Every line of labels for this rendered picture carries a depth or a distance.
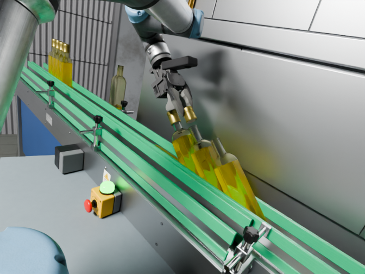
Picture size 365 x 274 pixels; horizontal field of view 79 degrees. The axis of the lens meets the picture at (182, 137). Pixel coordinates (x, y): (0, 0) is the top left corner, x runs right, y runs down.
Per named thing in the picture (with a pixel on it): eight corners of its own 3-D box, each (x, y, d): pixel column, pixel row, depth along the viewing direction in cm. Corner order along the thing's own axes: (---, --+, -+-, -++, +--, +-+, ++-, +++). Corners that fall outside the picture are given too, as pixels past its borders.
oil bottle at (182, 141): (216, 188, 68) (190, 125, 73) (205, 193, 64) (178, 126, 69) (203, 192, 72) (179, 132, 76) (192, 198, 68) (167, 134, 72)
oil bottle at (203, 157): (239, 204, 64) (210, 136, 68) (229, 211, 59) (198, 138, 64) (225, 207, 67) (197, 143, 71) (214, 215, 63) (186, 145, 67)
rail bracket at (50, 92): (55, 109, 108) (55, 82, 103) (37, 110, 103) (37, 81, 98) (51, 106, 111) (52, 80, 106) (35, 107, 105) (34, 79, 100)
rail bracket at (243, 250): (260, 254, 53) (281, 213, 49) (221, 300, 41) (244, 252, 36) (249, 246, 55) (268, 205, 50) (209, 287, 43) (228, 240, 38)
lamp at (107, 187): (117, 192, 71) (118, 185, 70) (104, 197, 68) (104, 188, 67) (109, 185, 74) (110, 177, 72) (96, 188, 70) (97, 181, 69)
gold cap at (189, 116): (199, 118, 68) (194, 105, 69) (192, 118, 66) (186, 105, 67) (192, 123, 71) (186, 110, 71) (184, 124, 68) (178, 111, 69)
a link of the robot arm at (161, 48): (171, 44, 75) (152, 39, 69) (176, 55, 74) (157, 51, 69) (158, 58, 80) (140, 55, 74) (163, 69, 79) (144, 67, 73)
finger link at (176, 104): (174, 123, 71) (167, 98, 74) (186, 114, 67) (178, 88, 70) (166, 122, 69) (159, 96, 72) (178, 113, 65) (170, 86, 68)
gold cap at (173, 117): (183, 120, 73) (178, 109, 74) (175, 121, 70) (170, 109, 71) (176, 125, 75) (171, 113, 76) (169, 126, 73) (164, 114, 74)
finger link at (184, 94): (187, 120, 76) (175, 97, 77) (199, 112, 72) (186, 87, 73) (182, 122, 74) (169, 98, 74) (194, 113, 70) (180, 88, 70)
